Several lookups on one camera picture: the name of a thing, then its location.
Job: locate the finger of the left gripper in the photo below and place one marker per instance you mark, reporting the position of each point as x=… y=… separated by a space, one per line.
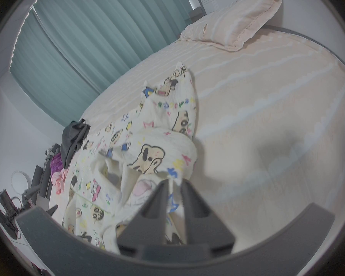
x=52 y=210

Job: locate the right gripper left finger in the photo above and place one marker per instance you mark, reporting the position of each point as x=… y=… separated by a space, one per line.
x=146 y=226

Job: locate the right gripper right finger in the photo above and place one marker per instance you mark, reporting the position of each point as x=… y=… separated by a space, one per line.
x=204 y=228

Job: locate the white printed pyjama top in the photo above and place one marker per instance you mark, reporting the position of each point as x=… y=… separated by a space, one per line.
x=149 y=131

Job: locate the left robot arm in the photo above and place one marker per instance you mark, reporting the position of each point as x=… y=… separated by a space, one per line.
x=8 y=201

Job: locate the pile of clothes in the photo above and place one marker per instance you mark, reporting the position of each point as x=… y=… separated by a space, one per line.
x=49 y=154

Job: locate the bed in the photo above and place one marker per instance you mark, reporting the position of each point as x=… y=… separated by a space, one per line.
x=261 y=111

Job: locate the pink garment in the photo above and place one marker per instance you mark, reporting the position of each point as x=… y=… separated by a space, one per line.
x=59 y=181

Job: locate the dark grey chest of drawers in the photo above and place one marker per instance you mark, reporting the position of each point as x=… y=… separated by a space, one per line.
x=44 y=180

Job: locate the round framed mirror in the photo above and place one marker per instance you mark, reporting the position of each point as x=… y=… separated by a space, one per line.
x=19 y=181

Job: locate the black garment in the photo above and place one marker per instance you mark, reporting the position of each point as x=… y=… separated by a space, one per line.
x=73 y=139

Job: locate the blue-green curtain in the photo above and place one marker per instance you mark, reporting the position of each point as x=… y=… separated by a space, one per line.
x=103 y=24
x=51 y=82

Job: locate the pink striped pillow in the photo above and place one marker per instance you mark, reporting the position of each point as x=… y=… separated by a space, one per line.
x=233 y=24

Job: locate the grey bedside table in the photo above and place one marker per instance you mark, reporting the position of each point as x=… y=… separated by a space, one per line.
x=197 y=14

